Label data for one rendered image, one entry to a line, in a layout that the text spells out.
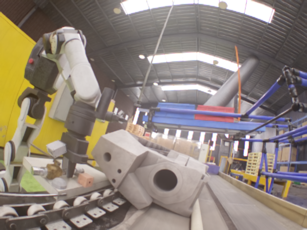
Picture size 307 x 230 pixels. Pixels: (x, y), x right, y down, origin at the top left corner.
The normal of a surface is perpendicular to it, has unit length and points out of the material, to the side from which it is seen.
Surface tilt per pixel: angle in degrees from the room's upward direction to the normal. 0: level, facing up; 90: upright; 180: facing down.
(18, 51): 90
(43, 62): 103
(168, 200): 90
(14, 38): 90
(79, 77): 90
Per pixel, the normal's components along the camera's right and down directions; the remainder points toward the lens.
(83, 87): 0.27, -0.16
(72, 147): -0.26, -0.30
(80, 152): 0.93, 0.17
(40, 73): 0.38, 0.11
